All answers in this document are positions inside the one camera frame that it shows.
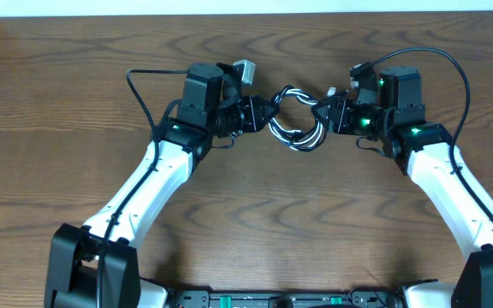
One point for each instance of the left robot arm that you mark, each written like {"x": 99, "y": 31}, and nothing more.
{"x": 96, "y": 265}

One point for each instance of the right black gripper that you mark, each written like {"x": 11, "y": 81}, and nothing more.
{"x": 340, "y": 114}

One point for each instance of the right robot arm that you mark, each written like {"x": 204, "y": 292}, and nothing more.
{"x": 388, "y": 107}

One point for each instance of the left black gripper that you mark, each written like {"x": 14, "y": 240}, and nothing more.
{"x": 252, "y": 114}

